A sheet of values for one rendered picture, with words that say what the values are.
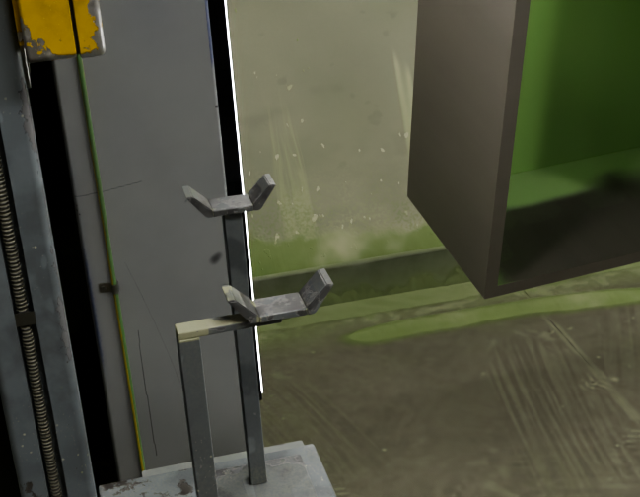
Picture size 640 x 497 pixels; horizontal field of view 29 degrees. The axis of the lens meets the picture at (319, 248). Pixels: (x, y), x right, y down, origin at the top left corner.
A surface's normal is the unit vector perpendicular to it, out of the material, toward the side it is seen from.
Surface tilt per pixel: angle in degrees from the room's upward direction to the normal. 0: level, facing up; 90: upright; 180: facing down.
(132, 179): 90
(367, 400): 0
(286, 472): 0
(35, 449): 90
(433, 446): 0
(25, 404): 90
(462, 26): 91
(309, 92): 57
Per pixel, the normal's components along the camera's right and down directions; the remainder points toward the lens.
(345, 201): 0.17, -0.14
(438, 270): 0.24, 0.41
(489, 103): -0.94, 0.21
